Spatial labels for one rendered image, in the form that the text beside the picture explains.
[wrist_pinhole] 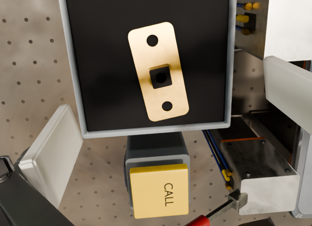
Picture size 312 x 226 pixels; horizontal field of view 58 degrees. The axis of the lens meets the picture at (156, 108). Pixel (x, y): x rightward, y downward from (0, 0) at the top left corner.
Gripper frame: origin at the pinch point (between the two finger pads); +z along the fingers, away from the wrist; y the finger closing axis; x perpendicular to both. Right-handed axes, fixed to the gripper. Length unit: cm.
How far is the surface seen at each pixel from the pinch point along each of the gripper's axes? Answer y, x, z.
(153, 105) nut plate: -1.4, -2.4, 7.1
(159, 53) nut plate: 0.2, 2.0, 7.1
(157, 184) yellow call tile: -3.0, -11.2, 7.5
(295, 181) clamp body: 16.4, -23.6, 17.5
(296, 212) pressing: 19.2, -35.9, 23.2
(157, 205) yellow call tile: -3.5, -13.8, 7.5
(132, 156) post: -5.0, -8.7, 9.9
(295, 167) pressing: 19.5, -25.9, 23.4
